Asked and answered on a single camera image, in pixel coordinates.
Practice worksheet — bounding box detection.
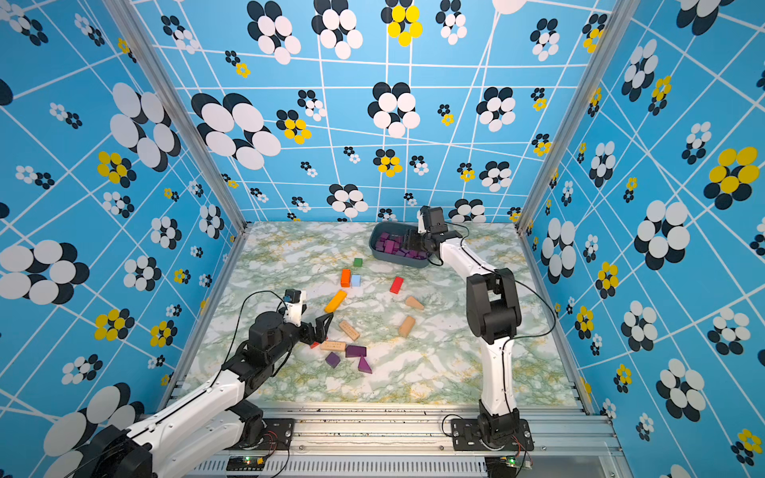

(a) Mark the purple cube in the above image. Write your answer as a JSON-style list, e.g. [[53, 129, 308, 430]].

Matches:
[[326, 353, 341, 368]]

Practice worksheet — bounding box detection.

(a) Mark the purple brick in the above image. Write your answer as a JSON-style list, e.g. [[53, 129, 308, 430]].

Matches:
[[345, 345, 368, 358]]

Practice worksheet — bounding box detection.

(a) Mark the purple triangle block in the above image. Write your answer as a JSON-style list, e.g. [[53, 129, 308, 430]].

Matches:
[[358, 357, 373, 374]]

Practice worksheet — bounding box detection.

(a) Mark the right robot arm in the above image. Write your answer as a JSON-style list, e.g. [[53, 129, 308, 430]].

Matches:
[[404, 228, 522, 447]]

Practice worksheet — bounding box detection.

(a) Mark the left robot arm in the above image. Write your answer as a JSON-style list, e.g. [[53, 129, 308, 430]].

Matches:
[[71, 308, 334, 477]]

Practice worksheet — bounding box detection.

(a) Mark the teal storage bin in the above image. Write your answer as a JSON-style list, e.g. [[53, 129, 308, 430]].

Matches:
[[369, 222, 434, 269]]

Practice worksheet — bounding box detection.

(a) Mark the natural wood brick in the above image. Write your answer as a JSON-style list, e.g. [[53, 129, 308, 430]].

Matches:
[[321, 341, 347, 352], [398, 317, 416, 338], [339, 321, 361, 341]]

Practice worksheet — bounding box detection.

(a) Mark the yellow brick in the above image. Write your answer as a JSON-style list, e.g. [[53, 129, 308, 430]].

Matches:
[[325, 290, 347, 314]]

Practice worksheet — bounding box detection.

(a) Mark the red brick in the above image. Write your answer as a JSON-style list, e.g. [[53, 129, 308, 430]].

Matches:
[[390, 276, 404, 295]]

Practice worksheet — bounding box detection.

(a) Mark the orange brick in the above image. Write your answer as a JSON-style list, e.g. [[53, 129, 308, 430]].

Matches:
[[341, 269, 353, 288]]

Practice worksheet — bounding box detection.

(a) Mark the natural wood wedge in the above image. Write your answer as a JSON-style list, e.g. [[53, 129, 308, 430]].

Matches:
[[404, 296, 424, 311]]

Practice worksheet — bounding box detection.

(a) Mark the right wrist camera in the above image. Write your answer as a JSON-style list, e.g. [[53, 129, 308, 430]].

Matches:
[[418, 206, 448, 235]]

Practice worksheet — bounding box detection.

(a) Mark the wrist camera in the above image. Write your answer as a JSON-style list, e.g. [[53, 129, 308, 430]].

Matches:
[[283, 289, 307, 326], [418, 206, 448, 235]]

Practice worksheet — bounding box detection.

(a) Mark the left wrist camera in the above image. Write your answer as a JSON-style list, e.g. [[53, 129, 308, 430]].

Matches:
[[283, 289, 307, 326]]

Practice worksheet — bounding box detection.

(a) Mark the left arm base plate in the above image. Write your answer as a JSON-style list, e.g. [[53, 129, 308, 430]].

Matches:
[[230, 418, 296, 451]]

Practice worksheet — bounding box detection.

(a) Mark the aluminium rail frame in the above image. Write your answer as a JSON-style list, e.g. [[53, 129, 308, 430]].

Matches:
[[110, 401, 634, 478]]

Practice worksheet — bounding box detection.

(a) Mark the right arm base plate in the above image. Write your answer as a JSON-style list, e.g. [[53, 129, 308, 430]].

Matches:
[[447, 418, 535, 453]]

